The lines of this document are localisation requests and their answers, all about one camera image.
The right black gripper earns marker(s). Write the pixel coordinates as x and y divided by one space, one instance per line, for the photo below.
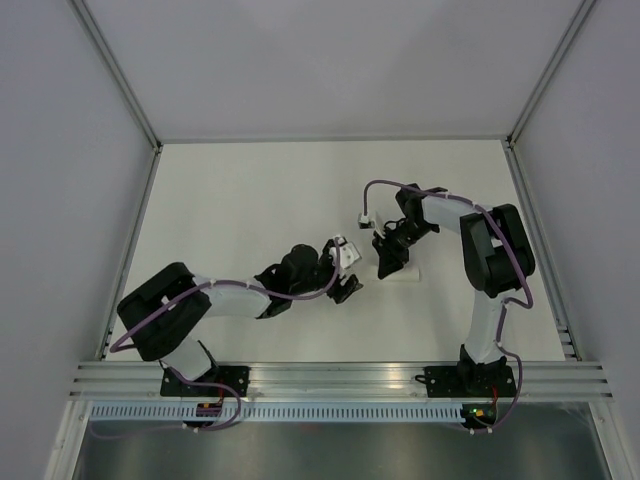
391 259

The aluminium front rail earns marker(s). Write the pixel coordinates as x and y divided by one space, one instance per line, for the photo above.
563 381

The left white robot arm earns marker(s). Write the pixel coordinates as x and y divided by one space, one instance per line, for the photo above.
160 315

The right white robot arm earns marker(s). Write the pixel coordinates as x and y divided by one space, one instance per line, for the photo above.
498 260

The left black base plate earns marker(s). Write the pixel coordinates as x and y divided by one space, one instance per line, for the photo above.
235 377

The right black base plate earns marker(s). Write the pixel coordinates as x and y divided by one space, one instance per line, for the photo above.
448 382

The white slotted cable duct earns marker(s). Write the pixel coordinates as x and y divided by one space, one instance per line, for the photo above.
281 412

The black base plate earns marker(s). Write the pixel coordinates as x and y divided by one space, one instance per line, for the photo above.
235 377
448 382

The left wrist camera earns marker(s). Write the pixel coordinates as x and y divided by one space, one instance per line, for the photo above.
345 254

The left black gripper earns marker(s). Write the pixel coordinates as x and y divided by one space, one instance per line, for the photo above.
339 292

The aluminium frame post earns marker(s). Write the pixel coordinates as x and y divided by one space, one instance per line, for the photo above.
100 44
569 37

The white cloth napkin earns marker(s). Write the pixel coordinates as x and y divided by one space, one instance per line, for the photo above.
409 274

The right aluminium frame post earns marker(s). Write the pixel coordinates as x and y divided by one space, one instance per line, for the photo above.
569 37

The left aluminium frame post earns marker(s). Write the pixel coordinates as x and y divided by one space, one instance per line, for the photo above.
100 44

